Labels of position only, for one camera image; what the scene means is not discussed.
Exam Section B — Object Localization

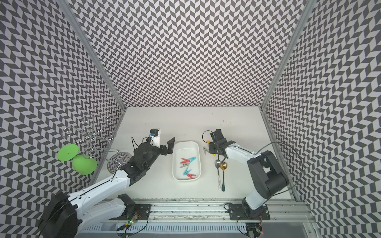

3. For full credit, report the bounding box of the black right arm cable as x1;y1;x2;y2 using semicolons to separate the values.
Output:
255;141;304;194

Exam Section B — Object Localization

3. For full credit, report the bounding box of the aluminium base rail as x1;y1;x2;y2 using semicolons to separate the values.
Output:
84;199;320;238

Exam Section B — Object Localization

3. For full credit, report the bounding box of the white plastic storage box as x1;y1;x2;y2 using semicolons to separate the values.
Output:
172;141;202;182

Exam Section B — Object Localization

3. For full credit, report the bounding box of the aluminium corner post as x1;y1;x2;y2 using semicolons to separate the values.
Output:
56;0;126;112
260;0;317;111

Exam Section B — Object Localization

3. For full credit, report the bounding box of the teal clothespin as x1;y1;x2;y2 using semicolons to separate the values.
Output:
183;167;191;176
188;157;196;163

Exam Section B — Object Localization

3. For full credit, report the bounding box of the green plastic ball cup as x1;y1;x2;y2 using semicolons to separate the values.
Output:
72;155;98;175

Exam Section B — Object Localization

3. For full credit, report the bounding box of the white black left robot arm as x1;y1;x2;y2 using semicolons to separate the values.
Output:
38;138;175;238

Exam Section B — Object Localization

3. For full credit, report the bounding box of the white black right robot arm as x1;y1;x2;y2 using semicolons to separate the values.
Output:
208;129;289;212

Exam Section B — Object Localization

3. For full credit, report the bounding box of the gold spoon green handle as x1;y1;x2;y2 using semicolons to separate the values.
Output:
220;162;228;192

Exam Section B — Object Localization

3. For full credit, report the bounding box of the aluminium corner post left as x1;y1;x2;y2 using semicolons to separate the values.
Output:
56;0;126;112

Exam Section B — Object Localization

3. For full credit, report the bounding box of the aluminium corner post right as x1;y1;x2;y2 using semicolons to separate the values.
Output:
260;0;317;111

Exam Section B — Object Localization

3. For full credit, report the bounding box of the green plastic disc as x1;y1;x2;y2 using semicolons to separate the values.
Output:
57;144;79;161

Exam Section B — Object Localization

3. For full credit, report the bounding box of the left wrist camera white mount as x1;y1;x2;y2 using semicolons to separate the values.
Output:
149;129;161;147

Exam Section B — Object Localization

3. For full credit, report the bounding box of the metal wire rack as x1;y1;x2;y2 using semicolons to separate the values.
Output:
60;114;117;161

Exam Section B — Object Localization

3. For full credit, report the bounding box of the silver spoon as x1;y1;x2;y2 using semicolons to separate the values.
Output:
214;160;222;190

